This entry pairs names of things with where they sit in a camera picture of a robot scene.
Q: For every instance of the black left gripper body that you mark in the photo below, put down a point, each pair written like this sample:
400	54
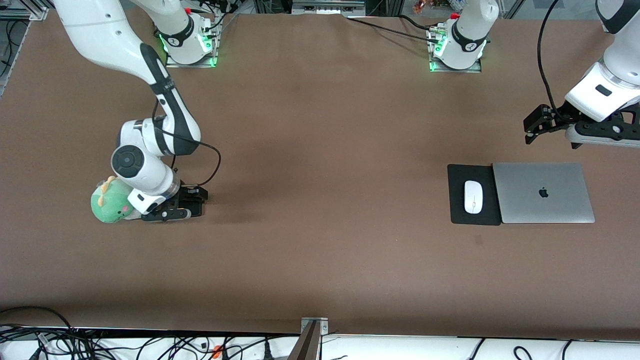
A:
559	116

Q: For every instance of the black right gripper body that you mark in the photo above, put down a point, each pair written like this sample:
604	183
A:
185	194

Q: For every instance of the white computer mouse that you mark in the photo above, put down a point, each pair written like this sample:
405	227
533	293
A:
473	196

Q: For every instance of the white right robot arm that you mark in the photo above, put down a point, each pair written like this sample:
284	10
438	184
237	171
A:
145	170

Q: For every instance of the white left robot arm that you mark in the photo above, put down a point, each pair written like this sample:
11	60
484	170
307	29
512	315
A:
605	90

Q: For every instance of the black mouse pad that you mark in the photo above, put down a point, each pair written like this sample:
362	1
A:
457	195

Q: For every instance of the silver laptop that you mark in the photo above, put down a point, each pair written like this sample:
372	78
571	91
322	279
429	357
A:
542	192

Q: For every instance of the green dinosaur plush toy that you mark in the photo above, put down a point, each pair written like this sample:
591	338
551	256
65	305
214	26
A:
107	205

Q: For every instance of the orange plug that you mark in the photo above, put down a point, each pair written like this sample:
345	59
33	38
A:
217	351

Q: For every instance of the grey metal box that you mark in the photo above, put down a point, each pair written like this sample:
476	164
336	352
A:
327	6

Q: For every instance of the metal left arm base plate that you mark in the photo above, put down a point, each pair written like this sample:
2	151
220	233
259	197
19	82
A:
475	69

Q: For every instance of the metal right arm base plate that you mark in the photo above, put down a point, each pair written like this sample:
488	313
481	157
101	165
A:
172	63

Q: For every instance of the metal table edge bracket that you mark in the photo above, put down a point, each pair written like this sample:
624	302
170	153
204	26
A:
314	325

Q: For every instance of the aluminium frame profile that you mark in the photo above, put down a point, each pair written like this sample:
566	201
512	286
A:
25	12

